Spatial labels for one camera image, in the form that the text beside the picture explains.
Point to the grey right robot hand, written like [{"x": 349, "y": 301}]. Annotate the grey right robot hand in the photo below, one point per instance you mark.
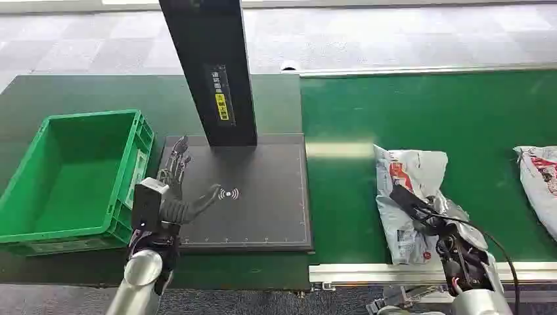
[{"x": 457, "y": 217}]

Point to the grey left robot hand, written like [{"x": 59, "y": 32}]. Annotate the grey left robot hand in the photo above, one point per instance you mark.
[{"x": 176, "y": 211}]

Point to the white parcel bag red print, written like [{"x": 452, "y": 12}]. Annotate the white parcel bag red print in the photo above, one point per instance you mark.
[
  {"x": 404, "y": 235},
  {"x": 539, "y": 182}
]

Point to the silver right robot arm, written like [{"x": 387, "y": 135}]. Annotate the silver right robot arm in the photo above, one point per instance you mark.
[{"x": 467, "y": 269}]

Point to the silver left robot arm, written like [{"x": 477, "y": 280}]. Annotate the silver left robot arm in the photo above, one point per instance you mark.
[{"x": 141, "y": 274}]

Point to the green conveyor belt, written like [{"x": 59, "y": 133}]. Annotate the green conveyor belt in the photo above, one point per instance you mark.
[{"x": 435, "y": 113}]

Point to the green plastic crate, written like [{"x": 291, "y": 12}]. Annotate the green plastic crate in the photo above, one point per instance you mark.
[{"x": 69, "y": 182}]

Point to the black scanner column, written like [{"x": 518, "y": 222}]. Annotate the black scanner column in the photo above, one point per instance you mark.
[{"x": 211, "y": 65}]

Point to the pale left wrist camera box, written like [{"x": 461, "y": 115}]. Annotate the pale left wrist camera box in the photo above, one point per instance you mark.
[{"x": 147, "y": 204}]

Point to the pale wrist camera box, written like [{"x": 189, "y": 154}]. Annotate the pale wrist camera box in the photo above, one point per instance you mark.
[
  {"x": 147, "y": 204},
  {"x": 495, "y": 271}
]

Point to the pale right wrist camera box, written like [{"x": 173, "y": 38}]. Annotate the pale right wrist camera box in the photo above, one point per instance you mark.
[{"x": 495, "y": 271}]

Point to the black scanner base plate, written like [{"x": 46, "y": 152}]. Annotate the black scanner base plate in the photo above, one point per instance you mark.
[{"x": 261, "y": 208}]

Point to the metal conveyor support bracket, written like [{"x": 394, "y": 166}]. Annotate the metal conveyor support bracket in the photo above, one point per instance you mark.
[{"x": 402, "y": 300}]

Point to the aluminium conveyor frame rail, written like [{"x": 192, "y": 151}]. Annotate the aluminium conveyor frame rail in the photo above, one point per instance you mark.
[
  {"x": 413, "y": 69},
  {"x": 374, "y": 274}
]

